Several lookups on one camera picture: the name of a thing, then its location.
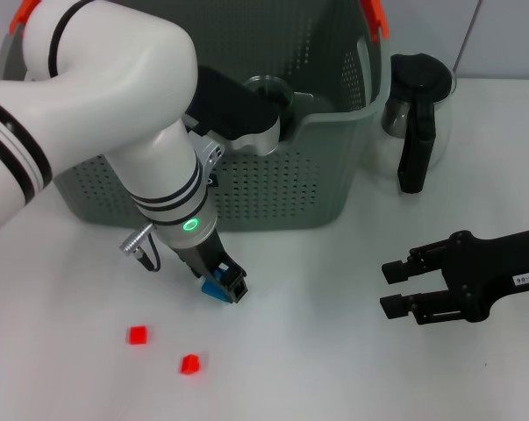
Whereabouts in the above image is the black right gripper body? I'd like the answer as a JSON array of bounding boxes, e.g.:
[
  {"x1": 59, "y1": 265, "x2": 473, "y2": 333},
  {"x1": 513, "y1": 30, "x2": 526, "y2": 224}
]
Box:
[{"x1": 440, "y1": 226, "x2": 529, "y2": 325}]

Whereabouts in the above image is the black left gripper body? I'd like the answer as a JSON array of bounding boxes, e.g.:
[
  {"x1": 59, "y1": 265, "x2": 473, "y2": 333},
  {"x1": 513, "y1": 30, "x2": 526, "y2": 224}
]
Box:
[{"x1": 169, "y1": 231, "x2": 235, "y2": 282}]

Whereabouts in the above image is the blue square building brick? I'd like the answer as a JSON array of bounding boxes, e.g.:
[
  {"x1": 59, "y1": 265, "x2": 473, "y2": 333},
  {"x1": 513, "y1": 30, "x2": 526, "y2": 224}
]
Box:
[{"x1": 200, "y1": 261, "x2": 231, "y2": 304}]

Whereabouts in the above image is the small orange sloped brick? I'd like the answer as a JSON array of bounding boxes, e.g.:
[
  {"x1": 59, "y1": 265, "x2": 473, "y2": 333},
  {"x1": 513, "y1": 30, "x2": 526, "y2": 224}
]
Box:
[{"x1": 179, "y1": 353, "x2": 203, "y2": 376}]

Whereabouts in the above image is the small orange square brick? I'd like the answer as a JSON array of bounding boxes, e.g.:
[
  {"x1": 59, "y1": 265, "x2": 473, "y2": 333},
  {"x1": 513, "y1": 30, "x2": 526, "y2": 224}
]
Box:
[{"x1": 127, "y1": 325, "x2": 149, "y2": 347}]

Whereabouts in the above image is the glass teacup black sleeve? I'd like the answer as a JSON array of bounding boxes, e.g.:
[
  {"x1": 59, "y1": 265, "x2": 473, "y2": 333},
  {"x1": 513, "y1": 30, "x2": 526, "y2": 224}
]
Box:
[{"x1": 244, "y1": 75, "x2": 297, "y2": 141}]

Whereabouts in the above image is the grey perforated storage basket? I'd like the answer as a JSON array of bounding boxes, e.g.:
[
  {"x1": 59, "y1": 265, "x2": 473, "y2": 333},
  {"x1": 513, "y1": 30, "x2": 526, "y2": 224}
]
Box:
[{"x1": 0, "y1": 0, "x2": 392, "y2": 232}]

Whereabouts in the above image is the glass carafe black lid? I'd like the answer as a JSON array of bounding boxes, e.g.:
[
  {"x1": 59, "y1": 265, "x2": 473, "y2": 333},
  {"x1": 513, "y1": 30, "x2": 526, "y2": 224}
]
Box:
[{"x1": 375, "y1": 53, "x2": 458, "y2": 195}]

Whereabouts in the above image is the grey left gripper cable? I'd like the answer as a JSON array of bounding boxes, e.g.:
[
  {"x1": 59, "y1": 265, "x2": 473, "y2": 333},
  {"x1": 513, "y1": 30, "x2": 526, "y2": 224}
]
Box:
[{"x1": 118, "y1": 222, "x2": 161, "y2": 271}]

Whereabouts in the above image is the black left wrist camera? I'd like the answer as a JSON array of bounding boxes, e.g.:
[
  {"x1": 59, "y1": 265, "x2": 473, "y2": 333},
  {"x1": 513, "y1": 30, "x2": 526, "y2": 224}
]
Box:
[{"x1": 187, "y1": 65, "x2": 283, "y2": 142}]

